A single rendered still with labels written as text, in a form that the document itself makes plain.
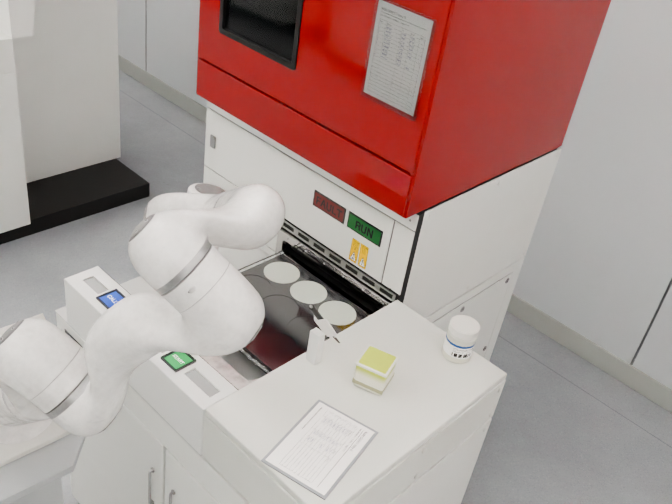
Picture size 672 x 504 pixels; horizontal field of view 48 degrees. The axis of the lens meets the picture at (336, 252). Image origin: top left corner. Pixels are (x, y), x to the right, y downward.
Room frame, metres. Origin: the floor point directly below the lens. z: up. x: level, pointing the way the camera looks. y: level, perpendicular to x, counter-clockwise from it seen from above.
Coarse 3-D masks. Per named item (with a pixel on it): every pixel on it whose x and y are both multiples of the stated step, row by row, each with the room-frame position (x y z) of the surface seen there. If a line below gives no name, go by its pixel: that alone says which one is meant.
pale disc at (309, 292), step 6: (300, 282) 1.66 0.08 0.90; (306, 282) 1.66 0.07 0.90; (312, 282) 1.67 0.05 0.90; (294, 288) 1.63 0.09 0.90; (300, 288) 1.63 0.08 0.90; (306, 288) 1.64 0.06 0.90; (312, 288) 1.64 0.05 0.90; (318, 288) 1.65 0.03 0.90; (324, 288) 1.65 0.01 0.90; (294, 294) 1.60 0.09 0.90; (300, 294) 1.61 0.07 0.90; (306, 294) 1.61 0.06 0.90; (312, 294) 1.62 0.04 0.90; (318, 294) 1.62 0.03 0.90; (324, 294) 1.62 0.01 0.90; (300, 300) 1.58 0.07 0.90; (306, 300) 1.59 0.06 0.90; (312, 300) 1.59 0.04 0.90; (318, 300) 1.59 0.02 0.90
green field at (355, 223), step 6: (354, 216) 1.69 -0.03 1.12; (348, 222) 1.70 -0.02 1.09; (354, 222) 1.69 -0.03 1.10; (360, 222) 1.67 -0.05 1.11; (354, 228) 1.68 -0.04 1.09; (360, 228) 1.67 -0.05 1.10; (366, 228) 1.66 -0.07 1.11; (372, 228) 1.65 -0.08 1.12; (366, 234) 1.66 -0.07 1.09; (372, 234) 1.65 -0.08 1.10; (378, 234) 1.63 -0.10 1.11; (372, 240) 1.64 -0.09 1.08; (378, 240) 1.63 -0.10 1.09
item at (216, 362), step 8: (208, 360) 1.32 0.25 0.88; (216, 360) 1.32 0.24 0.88; (216, 368) 1.30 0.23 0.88; (224, 368) 1.30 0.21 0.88; (232, 368) 1.31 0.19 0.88; (224, 376) 1.28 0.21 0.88; (232, 376) 1.28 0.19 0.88; (240, 376) 1.28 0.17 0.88; (232, 384) 1.25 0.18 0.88; (240, 384) 1.26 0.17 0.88
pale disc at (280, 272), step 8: (272, 264) 1.72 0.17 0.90; (280, 264) 1.73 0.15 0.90; (288, 264) 1.73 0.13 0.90; (264, 272) 1.68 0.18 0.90; (272, 272) 1.68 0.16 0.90; (280, 272) 1.69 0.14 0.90; (288, 272) 1.70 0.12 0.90; (296, 272) 1.70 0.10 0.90; (272, 280) 1.65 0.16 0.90; (280, 280) 1.65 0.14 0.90; (288, 280) 1.66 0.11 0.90
